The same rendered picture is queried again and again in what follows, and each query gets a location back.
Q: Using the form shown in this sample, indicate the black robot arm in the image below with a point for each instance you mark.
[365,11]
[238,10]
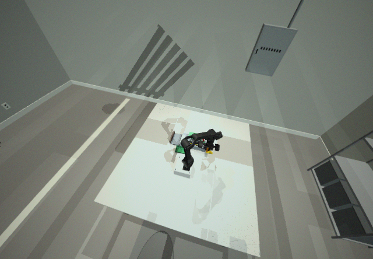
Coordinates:
[210,136]

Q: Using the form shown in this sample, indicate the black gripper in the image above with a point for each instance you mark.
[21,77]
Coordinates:
[210,146]

